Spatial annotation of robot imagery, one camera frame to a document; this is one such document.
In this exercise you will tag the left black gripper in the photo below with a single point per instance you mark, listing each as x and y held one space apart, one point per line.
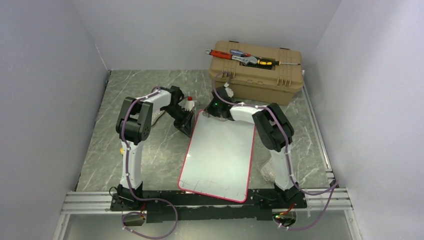
187 123

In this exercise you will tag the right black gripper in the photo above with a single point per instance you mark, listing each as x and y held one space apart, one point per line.
209 111

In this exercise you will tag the red framed whiteboard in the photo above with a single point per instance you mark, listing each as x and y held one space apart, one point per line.
218 159

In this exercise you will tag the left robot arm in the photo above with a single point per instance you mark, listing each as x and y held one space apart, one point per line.
134 125

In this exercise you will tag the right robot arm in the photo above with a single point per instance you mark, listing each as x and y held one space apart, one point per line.
274 130

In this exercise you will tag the blue red screwdriver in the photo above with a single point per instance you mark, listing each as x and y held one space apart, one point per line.
239 53

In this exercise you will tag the tan plastic toolbox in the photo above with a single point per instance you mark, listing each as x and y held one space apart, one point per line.
269 83

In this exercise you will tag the yellow black screwdriver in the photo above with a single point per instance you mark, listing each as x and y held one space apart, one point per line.
270 62

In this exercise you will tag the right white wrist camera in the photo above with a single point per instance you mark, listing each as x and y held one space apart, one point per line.
228 90

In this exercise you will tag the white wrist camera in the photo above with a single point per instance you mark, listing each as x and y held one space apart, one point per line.
228 90
190 104

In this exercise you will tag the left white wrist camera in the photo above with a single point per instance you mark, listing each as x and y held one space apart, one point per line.
190 104

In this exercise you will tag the red handled adjustable wrench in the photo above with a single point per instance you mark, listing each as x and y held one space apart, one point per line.
228 56

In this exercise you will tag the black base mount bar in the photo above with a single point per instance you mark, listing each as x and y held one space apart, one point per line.
169 205

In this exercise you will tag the aluminium rail frame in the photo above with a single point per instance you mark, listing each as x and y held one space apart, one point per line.
98 203

